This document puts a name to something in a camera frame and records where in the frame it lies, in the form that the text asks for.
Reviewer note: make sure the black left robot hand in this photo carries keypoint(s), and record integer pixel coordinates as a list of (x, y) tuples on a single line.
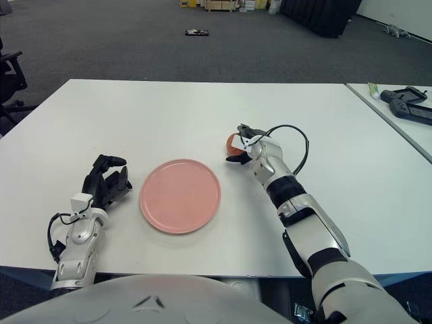
[(98, 185)]

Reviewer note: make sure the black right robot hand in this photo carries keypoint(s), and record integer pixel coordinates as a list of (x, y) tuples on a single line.
[(244, 143)]

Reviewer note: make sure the red yellow apple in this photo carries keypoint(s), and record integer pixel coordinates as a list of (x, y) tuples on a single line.
[(231, 143)]

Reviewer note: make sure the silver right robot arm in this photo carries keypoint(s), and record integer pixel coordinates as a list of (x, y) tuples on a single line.
[(303, 209)]

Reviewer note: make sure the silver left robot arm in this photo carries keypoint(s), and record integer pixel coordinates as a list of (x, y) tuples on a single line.
[(79, 236)]

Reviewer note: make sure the pink round plate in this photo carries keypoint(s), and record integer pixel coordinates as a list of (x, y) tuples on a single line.
[(180, 195)]

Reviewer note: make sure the grey robot torso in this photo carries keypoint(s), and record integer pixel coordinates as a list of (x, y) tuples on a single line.
[(135, 297)]

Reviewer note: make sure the flat black floor object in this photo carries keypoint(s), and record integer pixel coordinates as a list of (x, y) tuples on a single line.
[(197, 32)]

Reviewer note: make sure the black office chair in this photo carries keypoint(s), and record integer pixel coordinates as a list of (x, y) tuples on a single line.
[(10, 81)]

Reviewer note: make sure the stack of white boxes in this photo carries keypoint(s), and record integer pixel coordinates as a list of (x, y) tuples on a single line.
[(248, 4)]

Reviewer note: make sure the green white tube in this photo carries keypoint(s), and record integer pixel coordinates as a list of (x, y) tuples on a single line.
[(374, 90)]

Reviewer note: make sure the white plastic bag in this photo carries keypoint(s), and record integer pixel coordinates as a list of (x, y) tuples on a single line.
[(275, 6)]

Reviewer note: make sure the wooden pallet crate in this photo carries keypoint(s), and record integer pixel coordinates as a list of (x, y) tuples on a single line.
[(219, 5)]

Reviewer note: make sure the black curtain partition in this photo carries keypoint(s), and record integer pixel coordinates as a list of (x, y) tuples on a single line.
[(320, 15)]

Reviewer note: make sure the yellow cardboard box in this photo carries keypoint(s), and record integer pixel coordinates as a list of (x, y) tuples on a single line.
[(187, 3)]

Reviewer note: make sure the black handheld controller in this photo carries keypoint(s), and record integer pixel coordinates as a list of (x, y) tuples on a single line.
[(405, 96), (418, 113)]

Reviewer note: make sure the grey quadruped robot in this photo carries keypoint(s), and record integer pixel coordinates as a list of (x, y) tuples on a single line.
[(395, 31)]

